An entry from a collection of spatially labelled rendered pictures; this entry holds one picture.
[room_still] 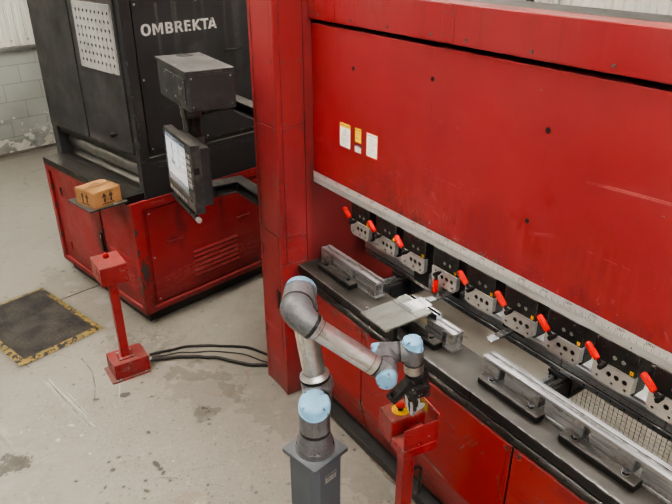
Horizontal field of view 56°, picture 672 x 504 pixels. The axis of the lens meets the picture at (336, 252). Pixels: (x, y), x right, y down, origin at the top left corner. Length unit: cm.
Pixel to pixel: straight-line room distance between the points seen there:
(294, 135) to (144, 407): 186
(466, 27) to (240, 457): 244
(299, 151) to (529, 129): 142
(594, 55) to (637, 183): 39
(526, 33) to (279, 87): 137
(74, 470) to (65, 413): 49
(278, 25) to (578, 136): 157
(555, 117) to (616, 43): 30
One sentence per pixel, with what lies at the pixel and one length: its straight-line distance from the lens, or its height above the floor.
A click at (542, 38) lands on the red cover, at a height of 223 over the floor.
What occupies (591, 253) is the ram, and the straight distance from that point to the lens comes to 219.
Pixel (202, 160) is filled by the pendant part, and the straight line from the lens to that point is 326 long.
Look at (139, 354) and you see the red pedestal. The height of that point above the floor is 12.
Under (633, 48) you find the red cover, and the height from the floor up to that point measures 224.
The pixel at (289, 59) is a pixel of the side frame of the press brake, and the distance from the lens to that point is 318.
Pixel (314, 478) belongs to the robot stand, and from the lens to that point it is 250.
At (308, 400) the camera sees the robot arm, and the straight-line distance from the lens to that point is 237.
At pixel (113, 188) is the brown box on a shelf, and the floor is 109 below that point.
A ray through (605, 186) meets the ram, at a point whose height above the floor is 183.
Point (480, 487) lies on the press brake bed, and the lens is 290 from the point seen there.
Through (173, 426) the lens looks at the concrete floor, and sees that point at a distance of 388.
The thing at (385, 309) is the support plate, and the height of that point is 100.
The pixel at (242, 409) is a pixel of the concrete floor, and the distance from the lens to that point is 391.
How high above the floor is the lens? 252
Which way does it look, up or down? 27 degrees down
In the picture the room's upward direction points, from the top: straight up
